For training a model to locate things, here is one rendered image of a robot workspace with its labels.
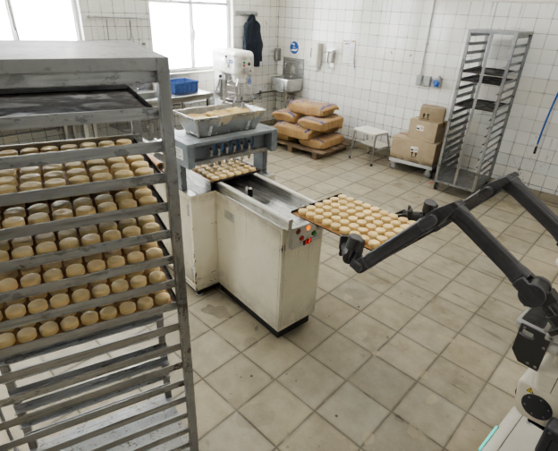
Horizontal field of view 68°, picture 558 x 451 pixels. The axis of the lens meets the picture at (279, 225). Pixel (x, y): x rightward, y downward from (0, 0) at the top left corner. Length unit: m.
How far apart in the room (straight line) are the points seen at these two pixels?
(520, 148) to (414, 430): 4.13
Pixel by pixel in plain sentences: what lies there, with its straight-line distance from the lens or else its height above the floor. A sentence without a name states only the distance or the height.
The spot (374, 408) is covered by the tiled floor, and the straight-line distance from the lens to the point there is 2.56.
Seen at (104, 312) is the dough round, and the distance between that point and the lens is 1.45.
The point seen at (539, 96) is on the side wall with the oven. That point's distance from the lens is 5.77.
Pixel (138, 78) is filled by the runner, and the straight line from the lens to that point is 1.14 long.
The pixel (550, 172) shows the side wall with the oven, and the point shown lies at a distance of 5.87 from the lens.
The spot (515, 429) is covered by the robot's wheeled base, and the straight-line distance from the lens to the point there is 2.37.
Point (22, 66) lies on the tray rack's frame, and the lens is 1.08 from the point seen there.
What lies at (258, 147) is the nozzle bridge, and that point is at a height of 1.05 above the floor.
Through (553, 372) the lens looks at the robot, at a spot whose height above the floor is 0.83.
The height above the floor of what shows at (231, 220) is 0.69.
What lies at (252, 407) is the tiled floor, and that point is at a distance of 2.47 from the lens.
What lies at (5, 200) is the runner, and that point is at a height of 1.50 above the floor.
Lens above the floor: 1.94
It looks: 28 degrees down
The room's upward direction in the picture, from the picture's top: 3 degrees clockwise
